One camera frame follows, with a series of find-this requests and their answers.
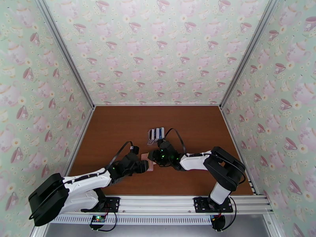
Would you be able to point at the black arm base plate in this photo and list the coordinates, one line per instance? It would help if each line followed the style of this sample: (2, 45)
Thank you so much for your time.
(113, 204)
(200, 205)

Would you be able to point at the clear acrylic card stand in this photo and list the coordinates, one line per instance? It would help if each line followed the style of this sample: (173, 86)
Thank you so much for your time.
(151, 143)

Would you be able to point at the aluminium frame post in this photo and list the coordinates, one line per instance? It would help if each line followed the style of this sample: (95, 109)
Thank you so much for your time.
(249, 50)
(64, 50)

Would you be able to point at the teal VIP card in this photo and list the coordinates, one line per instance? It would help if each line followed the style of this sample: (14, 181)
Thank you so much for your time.
(161, 133)

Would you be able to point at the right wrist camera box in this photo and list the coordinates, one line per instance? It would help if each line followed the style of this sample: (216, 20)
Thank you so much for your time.
(164, 145)

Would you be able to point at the controller board with green light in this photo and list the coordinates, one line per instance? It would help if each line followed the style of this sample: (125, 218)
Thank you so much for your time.
(98, 219)

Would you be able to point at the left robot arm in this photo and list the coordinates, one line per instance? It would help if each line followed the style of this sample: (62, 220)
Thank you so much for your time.
(81, 180)

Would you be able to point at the black controller module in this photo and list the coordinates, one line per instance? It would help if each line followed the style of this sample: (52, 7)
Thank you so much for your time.
(218, 222)

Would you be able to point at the aluminium back rail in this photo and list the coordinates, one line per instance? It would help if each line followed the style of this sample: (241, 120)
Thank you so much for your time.
(158, 105)

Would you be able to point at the pink card holder wallet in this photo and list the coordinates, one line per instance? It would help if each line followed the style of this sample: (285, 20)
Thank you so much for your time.
(151, 169)

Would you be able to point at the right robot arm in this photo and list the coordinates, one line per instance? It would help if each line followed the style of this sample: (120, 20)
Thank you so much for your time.
(195, 162)

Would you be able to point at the aluminium side rail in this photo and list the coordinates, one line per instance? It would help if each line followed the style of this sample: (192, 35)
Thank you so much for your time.
(76, 145)
(237, 145)

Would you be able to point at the white and black card stack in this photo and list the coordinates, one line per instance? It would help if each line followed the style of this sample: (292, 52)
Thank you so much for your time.
(151, 135)

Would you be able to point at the aluminium front rail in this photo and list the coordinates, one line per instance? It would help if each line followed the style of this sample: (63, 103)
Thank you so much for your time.
(158, 204)

